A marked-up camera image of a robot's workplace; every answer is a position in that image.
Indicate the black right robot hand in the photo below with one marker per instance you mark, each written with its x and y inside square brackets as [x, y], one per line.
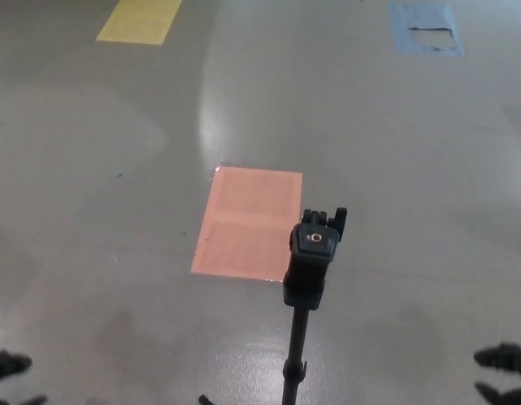
[513, 358]

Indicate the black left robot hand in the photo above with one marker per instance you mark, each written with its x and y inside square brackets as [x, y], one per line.
[9, 363]

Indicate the black phone stand tripod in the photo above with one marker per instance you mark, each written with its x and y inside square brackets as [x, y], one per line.
[313, 261]

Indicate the orange paper sheet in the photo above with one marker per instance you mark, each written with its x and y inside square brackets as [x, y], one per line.
[247, 228]

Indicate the torn blue paper sheet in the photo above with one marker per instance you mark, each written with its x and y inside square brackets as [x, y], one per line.
[405, 29]

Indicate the yellow paper sheet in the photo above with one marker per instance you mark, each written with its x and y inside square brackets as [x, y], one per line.
[137, 21]

